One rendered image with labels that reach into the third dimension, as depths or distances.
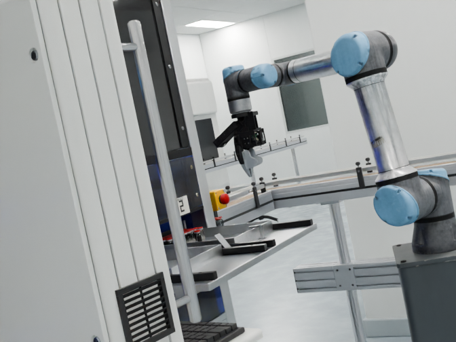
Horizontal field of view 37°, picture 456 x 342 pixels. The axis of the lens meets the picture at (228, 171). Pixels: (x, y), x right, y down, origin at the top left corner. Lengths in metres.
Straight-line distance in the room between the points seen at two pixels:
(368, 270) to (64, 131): 2.10
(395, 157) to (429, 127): 1.64
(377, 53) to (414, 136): 1.67
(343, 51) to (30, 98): 0.93
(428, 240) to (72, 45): 1.17
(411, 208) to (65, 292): 0.96
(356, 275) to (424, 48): 1.16
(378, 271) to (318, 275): 0.28
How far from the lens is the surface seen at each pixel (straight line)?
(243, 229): 2.35
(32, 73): 1.21
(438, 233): 1.97
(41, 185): 1.24
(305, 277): 3.20
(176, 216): 1.32
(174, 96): 2.40
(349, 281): 3.12
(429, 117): 3.49
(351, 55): 1.85
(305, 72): 2.15
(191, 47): 11.38
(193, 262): 1.89
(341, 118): 3.62
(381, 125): 1.86
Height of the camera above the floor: 1.23
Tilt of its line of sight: 3 degrees down
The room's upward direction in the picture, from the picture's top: 12 degrees counter-clockwise
